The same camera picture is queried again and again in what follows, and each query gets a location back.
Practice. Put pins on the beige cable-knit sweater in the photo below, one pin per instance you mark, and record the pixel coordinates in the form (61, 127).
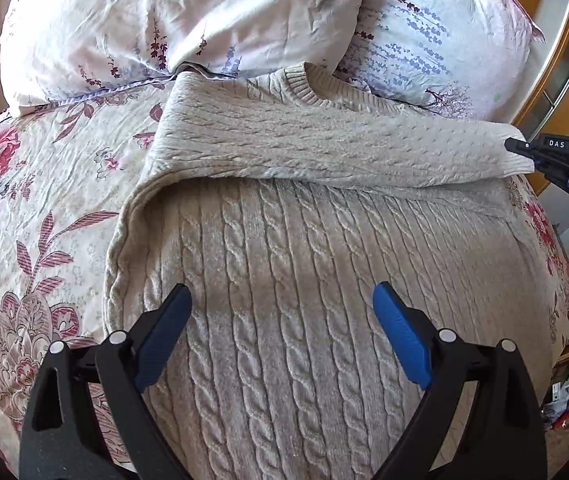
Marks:
(281, 202)

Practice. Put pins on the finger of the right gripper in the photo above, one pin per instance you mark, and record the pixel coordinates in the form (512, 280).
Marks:
(531, 150)

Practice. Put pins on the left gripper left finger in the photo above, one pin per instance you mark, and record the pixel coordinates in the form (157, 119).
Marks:
(61, 436)

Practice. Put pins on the floral bed quilt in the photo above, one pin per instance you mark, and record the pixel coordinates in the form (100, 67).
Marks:
(64, 176)

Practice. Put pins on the blue lavender-print pillow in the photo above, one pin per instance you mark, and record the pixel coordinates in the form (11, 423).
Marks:
(454, 58)

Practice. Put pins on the white lavender-print pillow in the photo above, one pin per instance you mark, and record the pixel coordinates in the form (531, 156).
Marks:
(55, 51)

